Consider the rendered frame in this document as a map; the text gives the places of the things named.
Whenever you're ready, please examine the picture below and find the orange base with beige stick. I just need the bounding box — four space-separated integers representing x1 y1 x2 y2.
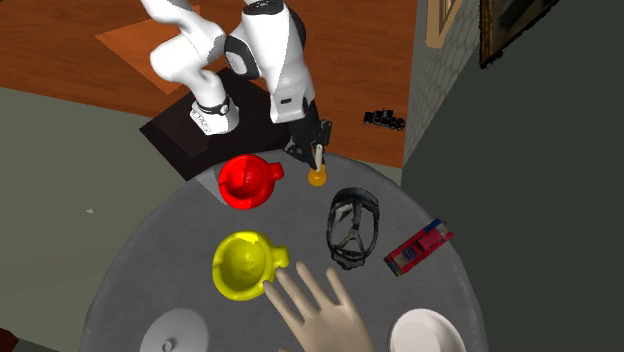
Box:
307 144 327 187

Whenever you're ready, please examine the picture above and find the black toy truck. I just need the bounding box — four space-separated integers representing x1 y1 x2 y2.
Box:
362 107 407 132

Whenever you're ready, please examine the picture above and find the red cup with spout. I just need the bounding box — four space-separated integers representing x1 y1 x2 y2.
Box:
217 154 285 211

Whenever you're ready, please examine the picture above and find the round grey table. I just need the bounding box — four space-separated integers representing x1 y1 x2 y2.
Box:
77 149 489 352

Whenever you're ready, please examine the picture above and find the dark robot stand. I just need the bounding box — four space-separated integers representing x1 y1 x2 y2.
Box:
138 67 313 182

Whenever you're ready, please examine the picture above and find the yellow cup with spout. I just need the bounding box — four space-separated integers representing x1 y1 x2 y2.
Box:
211 230 291 301

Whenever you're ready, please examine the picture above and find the red toy fire truck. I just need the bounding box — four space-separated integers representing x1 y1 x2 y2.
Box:
383 218 455 278

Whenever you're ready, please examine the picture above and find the beige mannequin hand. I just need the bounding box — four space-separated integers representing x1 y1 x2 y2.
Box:
263 261 377 352

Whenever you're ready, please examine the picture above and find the white bowl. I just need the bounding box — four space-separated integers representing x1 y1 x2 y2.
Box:
387 308 468 352

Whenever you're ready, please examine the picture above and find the white round lid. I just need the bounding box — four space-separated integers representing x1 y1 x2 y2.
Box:
139 308 210 352

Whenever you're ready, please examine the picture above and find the black open-frame mask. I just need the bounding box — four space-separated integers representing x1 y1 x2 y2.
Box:
325 186 381 271

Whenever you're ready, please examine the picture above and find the beige framed wall picture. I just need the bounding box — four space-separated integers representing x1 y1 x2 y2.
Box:
425 0 464 49

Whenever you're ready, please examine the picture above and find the dark framed wall picture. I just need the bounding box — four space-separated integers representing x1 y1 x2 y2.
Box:
479 0 560 69

